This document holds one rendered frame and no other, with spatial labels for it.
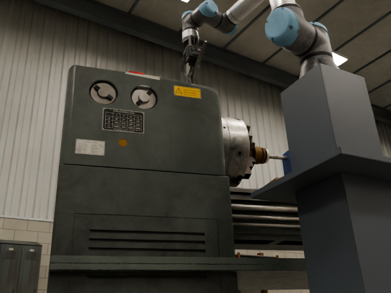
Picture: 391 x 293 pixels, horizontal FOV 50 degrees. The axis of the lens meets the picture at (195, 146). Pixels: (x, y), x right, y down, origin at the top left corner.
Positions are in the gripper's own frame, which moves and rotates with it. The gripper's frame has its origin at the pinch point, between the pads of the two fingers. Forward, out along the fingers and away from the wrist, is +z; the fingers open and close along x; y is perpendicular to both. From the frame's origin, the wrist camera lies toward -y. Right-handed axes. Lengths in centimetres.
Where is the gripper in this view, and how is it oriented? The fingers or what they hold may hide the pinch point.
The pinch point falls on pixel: (191, 81)
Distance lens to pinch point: 187.4
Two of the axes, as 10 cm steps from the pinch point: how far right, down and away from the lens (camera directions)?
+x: 9.5, 0.9, 3.0
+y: 3.1, -4.1, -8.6
